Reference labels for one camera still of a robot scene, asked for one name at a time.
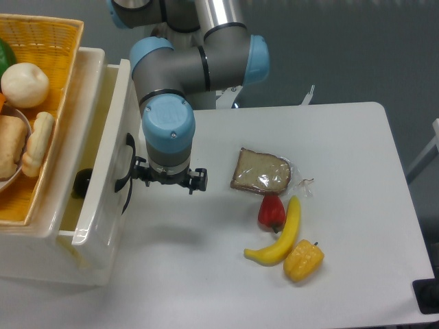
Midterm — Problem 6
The white drawer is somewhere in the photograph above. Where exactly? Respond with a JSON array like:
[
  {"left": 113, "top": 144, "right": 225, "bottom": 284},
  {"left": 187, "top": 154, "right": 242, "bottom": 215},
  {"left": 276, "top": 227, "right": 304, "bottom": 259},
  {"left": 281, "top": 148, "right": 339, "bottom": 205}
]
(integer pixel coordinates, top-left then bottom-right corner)
[{"left": 56, "top": 58, "right": 141, "bottom": 270}]

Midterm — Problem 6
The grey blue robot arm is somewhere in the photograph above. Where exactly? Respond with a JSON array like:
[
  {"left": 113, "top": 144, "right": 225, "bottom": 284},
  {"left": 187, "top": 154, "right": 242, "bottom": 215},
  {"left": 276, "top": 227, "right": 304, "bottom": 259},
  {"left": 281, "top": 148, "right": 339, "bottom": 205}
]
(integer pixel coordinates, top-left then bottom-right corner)
[{"left": 107, "top": 1, "right": 270, "bottom": 191}]

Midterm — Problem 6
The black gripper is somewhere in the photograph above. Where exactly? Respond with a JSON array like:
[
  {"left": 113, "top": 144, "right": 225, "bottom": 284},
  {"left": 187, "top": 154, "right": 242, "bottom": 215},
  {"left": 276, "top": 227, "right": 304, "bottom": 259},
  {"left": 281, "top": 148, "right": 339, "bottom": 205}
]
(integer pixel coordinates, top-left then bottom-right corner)
[{"left": 132, "top": 156, "right": 208, "bottom": 195}]

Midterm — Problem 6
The black mangosteen toy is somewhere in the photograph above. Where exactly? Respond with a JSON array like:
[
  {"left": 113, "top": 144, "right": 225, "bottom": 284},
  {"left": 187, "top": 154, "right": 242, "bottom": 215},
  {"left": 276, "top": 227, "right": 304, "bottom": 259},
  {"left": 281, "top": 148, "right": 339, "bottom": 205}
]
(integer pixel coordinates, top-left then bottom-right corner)
[{"left": 71, "top": 168, "right": 93, "bottom": 199}]

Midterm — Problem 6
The yellow bell pepper toy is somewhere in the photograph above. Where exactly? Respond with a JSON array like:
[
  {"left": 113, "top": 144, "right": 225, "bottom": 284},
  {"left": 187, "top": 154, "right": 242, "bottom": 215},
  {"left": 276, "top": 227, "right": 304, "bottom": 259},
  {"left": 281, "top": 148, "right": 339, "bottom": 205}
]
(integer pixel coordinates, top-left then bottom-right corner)
[{"left": 283, "top": 239, "right": 324, "bottom": 282}]

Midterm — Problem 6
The red bell pepper toy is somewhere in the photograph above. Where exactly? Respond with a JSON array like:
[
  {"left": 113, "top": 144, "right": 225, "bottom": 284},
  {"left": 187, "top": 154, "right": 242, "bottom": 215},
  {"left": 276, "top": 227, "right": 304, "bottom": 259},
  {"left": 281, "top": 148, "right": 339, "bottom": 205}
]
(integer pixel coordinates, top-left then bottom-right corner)
[{"left": 258, "top": 195, "right": 286, "bottom": 233}]

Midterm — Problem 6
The green vegetable toy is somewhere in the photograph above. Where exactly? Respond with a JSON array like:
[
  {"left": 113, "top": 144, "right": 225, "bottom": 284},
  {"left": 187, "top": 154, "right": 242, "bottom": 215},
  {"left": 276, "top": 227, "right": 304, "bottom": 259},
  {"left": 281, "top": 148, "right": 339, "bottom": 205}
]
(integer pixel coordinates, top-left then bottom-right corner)
[{"left": 0, "top": 39, "right": 16, "bottom": 77}]

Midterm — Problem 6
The white drawer cabinet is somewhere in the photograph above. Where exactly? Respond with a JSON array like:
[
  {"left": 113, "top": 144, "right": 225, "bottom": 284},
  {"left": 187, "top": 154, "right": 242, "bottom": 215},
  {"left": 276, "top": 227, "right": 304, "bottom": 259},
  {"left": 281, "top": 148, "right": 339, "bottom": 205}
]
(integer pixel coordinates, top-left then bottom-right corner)
[{"left": 1, "top": 47, "right": 110, "bottom": 285}]

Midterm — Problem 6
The black device at edge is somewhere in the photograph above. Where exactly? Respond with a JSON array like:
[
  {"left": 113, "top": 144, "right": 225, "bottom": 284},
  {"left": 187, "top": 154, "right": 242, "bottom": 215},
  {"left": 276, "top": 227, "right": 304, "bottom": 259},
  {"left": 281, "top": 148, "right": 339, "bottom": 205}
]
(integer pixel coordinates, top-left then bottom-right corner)
[{"left": 412, "top": 278, "right": 438, "bottom": 315}]

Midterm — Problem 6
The orange vegetable toy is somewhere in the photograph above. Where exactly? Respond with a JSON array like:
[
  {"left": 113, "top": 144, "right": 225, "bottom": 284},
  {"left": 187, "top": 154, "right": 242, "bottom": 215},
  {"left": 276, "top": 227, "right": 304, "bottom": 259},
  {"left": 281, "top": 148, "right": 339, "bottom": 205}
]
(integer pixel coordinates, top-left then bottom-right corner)
[{"left": 0, "top": 93, "right": 6, "bottom": 112}]

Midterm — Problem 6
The bagged bread slice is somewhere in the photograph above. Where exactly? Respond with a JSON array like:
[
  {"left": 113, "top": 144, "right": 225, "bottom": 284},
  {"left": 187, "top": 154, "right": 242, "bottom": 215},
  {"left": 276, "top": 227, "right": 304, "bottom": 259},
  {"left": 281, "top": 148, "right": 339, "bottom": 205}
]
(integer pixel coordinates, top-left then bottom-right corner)
[{"left": 230, "top": 147, "right": 315, "bottom": 198}]

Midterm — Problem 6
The white round bun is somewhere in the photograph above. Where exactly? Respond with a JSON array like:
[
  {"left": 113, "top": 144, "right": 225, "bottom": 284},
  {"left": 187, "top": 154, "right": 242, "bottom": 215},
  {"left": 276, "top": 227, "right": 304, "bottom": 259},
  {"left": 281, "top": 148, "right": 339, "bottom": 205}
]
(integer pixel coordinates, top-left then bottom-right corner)
[{"left": 1, "top": 62, "right": 49, "bottom": 108}]

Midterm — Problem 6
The black lower drawer handle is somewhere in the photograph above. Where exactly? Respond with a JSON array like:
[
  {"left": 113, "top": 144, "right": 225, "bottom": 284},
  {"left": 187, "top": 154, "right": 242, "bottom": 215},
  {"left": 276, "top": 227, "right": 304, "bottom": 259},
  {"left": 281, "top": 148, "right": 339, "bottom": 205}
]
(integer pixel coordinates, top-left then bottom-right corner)
[{"left": 121, "top": 178, "right": 133, "bottom": 215}]

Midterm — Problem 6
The brown bread loaf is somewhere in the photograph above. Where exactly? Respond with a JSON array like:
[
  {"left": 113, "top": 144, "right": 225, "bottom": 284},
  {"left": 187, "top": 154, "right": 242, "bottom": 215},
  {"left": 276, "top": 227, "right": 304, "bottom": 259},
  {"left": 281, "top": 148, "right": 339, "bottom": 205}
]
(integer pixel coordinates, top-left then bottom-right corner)
[{"left": 1, "top": 115, "right": 27, "bottom": 179}]

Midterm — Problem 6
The grey bowl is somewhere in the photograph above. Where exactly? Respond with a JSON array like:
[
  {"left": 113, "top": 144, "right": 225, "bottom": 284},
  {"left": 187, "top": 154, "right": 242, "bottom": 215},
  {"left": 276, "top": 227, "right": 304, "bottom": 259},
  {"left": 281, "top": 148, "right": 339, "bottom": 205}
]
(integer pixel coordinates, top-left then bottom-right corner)
[{"left": 1, "top": 104, "right": 32, "bottom": 192}]

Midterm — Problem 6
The beige bread roll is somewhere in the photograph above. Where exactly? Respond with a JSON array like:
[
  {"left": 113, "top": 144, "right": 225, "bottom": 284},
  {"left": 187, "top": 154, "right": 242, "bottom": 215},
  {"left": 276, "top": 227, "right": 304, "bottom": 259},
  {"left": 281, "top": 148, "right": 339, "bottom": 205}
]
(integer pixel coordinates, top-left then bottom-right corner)
[{"left": 22, "top": 112, "right": 54, "bottom": 178}]

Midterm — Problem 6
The yellow banana toy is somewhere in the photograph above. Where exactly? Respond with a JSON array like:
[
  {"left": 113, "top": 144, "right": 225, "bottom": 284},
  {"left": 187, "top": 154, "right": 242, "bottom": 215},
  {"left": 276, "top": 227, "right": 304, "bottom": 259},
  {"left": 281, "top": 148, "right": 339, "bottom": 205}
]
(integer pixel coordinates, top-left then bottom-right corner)
[{"left": 244, "top": 196, "right": 301, "bottom": 266}]

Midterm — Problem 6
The black top drawer handle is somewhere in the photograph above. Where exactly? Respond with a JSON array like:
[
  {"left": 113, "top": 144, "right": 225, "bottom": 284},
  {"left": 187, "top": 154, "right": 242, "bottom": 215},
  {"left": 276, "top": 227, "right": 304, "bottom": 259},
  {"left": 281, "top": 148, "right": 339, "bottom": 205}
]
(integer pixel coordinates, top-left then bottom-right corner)
[{"left": 114, "top": 132, "right": 136, "bottom": 193}]

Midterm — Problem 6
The black drawer handle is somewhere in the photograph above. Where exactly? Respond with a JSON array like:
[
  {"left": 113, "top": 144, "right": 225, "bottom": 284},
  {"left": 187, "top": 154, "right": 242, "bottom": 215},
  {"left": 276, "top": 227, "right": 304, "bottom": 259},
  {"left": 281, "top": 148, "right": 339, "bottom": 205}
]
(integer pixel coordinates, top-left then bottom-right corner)
[
  {"left": 121, "top": 178, "right": 133, "bottom": 215},
  {"left": 114, "top": 132, "right": 136, "bottom": 193}
]

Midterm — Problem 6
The yellow wicker basket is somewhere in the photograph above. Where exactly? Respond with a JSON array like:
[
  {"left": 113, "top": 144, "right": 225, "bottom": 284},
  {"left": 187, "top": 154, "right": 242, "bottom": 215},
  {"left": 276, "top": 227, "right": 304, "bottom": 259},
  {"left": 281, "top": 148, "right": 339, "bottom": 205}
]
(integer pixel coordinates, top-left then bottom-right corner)
[{"left": 0, "top": 13, "right": 84, "bottom": 226}]

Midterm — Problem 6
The white frame at right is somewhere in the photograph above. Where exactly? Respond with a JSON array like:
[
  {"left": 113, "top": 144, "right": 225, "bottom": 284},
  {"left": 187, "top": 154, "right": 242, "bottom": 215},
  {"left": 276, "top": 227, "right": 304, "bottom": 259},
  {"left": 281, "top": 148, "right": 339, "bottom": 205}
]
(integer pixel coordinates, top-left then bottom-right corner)
[{"left": 405, "top": 119, "right": 438, "bottom": 184}]

